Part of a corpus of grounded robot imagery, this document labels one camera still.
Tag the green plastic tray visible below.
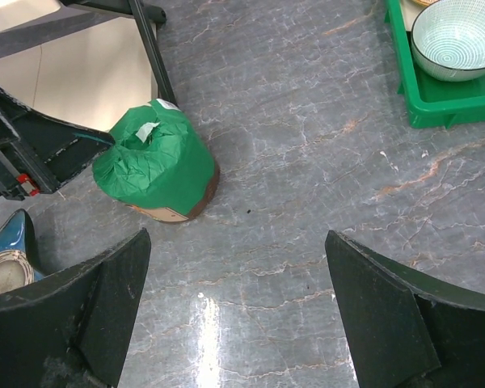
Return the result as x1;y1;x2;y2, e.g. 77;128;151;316
385;1;485;129

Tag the beige three-tier shelf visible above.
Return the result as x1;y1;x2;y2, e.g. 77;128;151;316
0;1;176;132

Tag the blue star-shaped dish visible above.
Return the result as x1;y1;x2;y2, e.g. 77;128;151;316
0;209;44;294

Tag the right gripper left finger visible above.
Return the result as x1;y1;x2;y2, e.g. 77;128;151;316
0;229;151;387

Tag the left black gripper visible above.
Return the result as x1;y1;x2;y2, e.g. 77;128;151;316
0;87;115;200

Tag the green roll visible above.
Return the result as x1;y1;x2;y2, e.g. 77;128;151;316
92;99;220;223

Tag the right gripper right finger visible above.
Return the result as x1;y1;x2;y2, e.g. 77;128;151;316
325;230;485;387

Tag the celadon ceramic bowl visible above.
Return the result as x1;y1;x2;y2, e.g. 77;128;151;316
411;0;485;82

